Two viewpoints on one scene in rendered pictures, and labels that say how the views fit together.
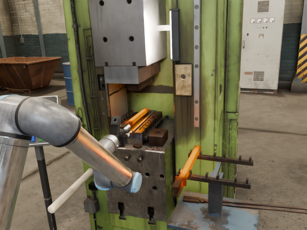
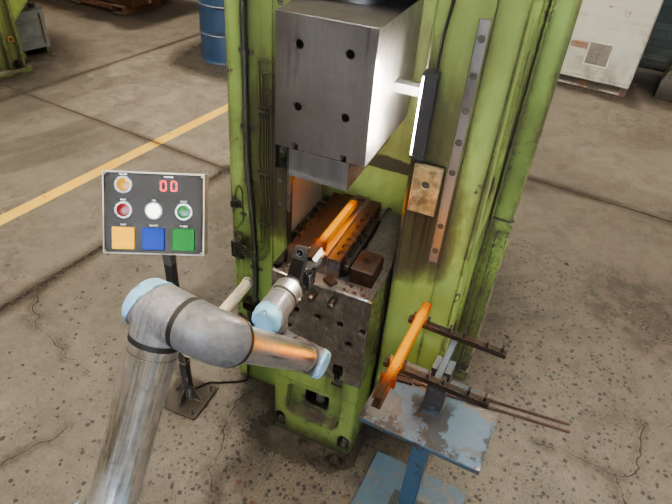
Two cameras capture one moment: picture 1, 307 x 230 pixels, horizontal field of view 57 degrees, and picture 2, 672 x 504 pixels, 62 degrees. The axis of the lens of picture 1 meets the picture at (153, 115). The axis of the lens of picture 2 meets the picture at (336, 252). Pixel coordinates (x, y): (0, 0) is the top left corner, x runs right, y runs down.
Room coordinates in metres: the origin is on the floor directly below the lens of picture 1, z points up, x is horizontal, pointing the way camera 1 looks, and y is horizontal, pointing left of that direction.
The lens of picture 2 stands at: (0.00, 0.04, 2.17)
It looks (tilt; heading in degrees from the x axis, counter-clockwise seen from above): 37 degrees down; 2
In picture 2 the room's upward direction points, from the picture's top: 5 degrees clockwise
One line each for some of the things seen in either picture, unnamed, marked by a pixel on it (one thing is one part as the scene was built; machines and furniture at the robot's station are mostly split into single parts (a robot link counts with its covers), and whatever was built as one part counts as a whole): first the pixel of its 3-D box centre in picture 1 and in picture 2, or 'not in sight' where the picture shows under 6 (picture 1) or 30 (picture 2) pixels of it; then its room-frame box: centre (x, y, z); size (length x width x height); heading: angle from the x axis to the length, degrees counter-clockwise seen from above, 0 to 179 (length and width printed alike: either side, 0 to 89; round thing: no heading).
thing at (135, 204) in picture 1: (149, 162); (345, 286); (1.72, 0.04, 0.69); 0.56 x 0.38 x 0.45; 162
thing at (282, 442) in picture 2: not in sight; (299, 434); (1.48, 0.18, 0.01); 0.58 x 0.39 x 0.01; 72
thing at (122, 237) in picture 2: not in sight; (123, 237); (1.49, 0.81, 1.01); 0.07 x 0.05 x 0.07; 97
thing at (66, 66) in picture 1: (78, 82); (226, 15); (6.21, 1.62, 0.44); 0.59 x 0.59 x 0.88
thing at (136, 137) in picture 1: (138, 125); (336, 230); (1.73, 0.10, 0.96); 0.42 x 0.20 x 0.09; 162
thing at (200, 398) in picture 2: not in sight; (187, 390); (1.63, 0.72, 0.05); 0.22 x 0.22 x 0.09; 72
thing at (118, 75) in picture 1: (134, 69); (343, 142); (1.73, 0.10, 1.32); 0.42 x 0.20 x 0.10; 162
